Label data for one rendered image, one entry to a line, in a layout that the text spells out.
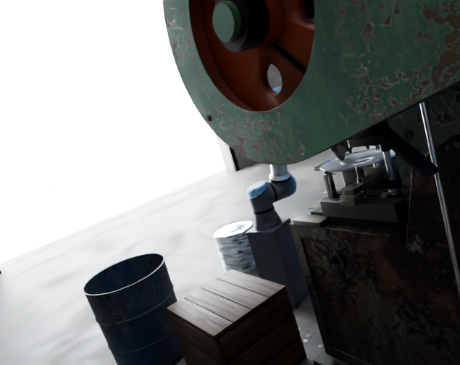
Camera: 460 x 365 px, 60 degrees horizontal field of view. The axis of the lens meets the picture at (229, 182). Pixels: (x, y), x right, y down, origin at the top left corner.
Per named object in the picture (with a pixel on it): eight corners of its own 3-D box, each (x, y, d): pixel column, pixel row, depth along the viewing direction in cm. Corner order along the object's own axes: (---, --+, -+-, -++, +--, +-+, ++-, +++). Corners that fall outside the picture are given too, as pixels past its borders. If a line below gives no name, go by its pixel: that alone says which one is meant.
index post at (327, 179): (327, 198, 145) (320, 172, 143) (332, 194, 146) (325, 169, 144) (332, 198, 142) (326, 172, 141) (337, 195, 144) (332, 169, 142)
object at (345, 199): (340, 206, 132) (332, 176, 130) (370, 187, 141) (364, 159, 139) (355, 206, 127) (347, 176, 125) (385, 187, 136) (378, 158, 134)
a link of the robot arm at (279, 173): (264, 198, 221) (250, 103, 197) (287, 188, 226) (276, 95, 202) (276, 206, 211) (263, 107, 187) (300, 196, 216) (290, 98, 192)
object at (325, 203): (322, 216, 145) (319, 200, 144) (392, 174, 168) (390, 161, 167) (398, 223, 120) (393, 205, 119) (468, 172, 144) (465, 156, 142)
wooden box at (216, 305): (190, 374, 185) (165, 308, 179) (251, 329, 205) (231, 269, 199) (240, 415, 152) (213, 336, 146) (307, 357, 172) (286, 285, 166)
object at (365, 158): (361, 149, 170) (361, 148, 170) (416, 148, 144) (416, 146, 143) (305, 170, 161) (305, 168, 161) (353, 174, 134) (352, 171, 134)
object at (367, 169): (365, 178, 143) (362, 166, 142) (389, 164, 151) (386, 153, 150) (387, 178, 135) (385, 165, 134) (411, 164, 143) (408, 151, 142)
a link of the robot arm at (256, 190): (248, 210, 216) (241, 187, 214) (269, 201, 221) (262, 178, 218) (258, 214, 205) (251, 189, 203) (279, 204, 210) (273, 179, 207)
